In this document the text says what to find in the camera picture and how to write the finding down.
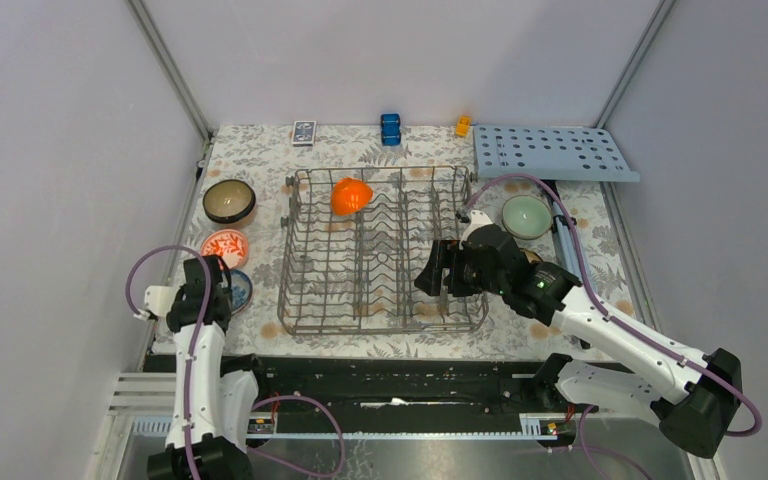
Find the orange bowl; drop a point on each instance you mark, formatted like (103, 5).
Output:
(350, 195)

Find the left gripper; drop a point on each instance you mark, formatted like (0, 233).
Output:
(179, 293)

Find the floral tablecloth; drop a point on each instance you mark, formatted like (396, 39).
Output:
(262, 156)

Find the playing card box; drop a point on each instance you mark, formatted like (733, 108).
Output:
(303, 133)

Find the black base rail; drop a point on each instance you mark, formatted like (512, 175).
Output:
(352, 388)

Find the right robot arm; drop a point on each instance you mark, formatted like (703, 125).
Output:
(690, 396)

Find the pale green bowl back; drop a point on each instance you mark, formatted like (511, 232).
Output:
(526, 217)

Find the orange toy block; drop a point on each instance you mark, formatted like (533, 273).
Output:
(463, 126)

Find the grey wire dish rack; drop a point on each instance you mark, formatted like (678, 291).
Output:
(354, 274)

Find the light blue perforated board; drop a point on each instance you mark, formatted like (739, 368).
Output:
(558, 153)

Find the blue toy car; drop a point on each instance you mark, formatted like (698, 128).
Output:
(390, 128)

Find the dark brown patterned bowl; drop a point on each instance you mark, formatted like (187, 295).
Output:
(532, 257)

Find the blue floral white bowl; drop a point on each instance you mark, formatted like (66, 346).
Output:
(241, 291)

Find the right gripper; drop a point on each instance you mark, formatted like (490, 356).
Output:
(445, 253)

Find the brown glazed bowl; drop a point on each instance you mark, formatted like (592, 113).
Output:
(229, 201)

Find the red and white bowl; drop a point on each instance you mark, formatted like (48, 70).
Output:
(231, 245)

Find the white slotted cable duct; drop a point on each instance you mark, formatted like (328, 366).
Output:
(522, 426)

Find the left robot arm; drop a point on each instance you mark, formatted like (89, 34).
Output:
(204, 440)

